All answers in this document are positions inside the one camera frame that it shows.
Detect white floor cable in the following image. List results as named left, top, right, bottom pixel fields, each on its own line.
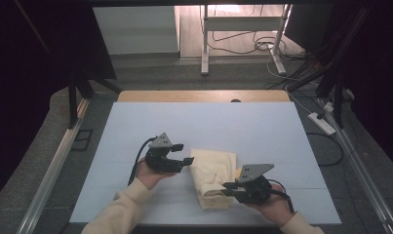
left=266, top=53, right=315, bottom=115

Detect cream baby pants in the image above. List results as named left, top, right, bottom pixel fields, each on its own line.
left=187, top=148, right=242, bottom=211

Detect tangle of black cables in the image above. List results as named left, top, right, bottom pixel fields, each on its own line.
left=200, top=4, right=305, bottom=61

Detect person's left hand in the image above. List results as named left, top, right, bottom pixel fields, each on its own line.
left=135, top=159, right=178, bottom=190

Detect light blue table mat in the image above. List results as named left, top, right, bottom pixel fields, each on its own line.
left=69, top=101, right=342, bottom=226

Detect white power strip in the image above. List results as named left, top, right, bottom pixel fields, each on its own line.
left=307, top=111, right=337, bottom=137

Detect wooden table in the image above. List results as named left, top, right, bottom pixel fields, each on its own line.
left=117, top=90, right=292, bottom=103

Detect black metal stand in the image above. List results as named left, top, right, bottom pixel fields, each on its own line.
left=286, top=6, right=373, bottom=130
left=66, top=69, right=122, bottom=130

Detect person's right hand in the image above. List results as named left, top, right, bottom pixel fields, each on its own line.
left=249, top=183, right=295, bottom=227

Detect white desk frame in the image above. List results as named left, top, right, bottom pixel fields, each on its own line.
left=200, top=3, right=293, bottom=76

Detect black floor frame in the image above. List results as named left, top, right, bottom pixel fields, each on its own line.
left=70, top=129, right=95, bottom=152

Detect white cabinet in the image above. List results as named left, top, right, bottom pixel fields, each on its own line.
left=93, top=6, right=179, bottom=56

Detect aluminium rail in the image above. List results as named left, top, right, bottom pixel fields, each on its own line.
left=17, top=97, right=91, bottom=234
left=317, top=97, right=393, bottom=234

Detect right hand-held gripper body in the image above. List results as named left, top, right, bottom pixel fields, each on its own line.
left=231, top=163, right=276, bottom=206

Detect black floor cable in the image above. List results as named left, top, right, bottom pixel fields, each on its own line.
left=305, top=131, right=344, bottom=168

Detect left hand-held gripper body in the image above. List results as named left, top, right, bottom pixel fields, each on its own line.
left=144, top=132, right=185, bottom=174

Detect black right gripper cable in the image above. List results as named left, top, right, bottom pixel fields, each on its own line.
left=266, top=178, right=295, bottom=215

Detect black curtain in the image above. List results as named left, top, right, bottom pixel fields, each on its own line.
left=0, top=0, right=117, bottom=206
left=327, top=0, right=393, bottom=174

